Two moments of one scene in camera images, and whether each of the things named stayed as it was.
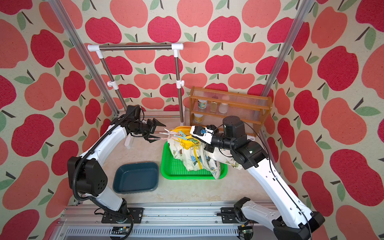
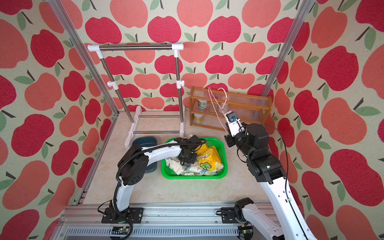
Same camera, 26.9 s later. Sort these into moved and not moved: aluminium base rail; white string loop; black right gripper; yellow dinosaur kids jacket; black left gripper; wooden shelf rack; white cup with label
Moved: white string loop; black left gripper; yellow dinosaur kids jacket; black right gripper
Not moved: white cup with label; aluminium base rail; wooden shelf rack
